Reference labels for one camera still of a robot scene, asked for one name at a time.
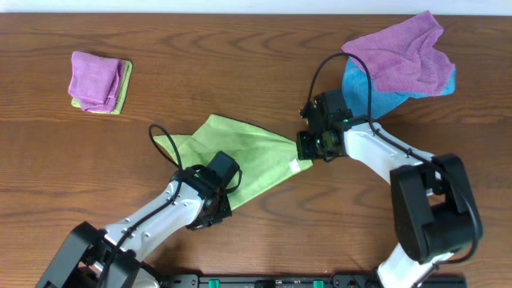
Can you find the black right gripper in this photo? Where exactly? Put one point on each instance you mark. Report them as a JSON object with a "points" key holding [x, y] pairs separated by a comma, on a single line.
{"points": [[304, 150]]}

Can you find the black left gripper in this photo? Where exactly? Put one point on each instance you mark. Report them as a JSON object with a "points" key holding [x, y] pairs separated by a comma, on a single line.
{"points": [[223, 201]]}

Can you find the light green microfiber cloth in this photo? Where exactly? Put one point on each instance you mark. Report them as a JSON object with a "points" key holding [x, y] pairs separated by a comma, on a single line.
{"points": [[266, 159]]}

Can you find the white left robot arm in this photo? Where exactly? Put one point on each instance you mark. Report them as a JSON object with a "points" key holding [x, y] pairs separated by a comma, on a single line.
{"points": [[114, 256]]}

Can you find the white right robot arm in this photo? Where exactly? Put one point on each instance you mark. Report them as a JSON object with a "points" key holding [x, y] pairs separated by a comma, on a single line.
{"points": [[435, 216]]}

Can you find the blue microfiber cloth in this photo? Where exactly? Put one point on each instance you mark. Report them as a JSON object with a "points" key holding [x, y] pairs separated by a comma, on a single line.
{"points": [[384, 96]]}

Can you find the purple unfolded microfiber cloth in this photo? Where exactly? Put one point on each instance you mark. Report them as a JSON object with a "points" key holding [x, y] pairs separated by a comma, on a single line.
{"points": [[415, 37]]}

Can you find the folded green cloth underneath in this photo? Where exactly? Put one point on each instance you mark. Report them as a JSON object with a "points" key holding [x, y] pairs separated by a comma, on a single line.
{"points": [[122, 92]]}

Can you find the folded purple cloth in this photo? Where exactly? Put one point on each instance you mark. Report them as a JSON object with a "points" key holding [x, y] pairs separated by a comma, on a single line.
{"points": [[95, 81]]}

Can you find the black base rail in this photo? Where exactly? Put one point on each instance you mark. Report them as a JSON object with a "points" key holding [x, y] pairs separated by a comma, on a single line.
{"points": [[337, 281]]}

